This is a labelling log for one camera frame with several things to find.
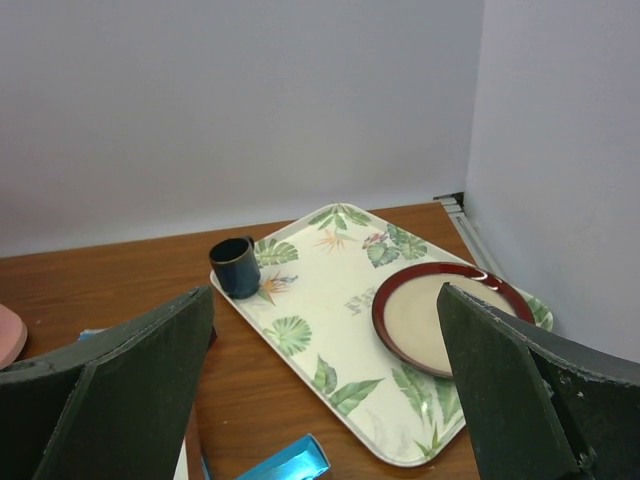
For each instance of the dark blue mug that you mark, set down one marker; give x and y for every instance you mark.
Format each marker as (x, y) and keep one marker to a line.
(235, 266)

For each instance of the shiny blue toothpaste box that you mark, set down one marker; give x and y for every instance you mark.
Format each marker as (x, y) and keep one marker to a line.
(304, 459)

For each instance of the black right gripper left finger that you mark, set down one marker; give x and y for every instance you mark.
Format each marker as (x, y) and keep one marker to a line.
(114, 405)

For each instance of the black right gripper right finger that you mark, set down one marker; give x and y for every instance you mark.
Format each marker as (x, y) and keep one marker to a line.
(537, 405)

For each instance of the red silver toothpaste box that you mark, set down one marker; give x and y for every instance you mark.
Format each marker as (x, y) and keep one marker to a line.
(191, 464)

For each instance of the red rimmed beige plate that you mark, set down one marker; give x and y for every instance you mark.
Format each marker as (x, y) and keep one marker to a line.
(406, 319)

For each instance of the blue green toothpaste box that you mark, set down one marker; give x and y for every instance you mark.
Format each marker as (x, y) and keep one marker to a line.
(88, 333)

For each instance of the floral leaf print tray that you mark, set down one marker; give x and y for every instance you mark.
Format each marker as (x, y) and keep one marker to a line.
(319, 276)

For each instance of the pink three tier shelf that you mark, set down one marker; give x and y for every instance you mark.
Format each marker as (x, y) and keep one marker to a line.
(13, 336)

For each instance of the aluminium frame rail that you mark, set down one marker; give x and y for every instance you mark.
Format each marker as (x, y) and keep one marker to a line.
(454, 207)

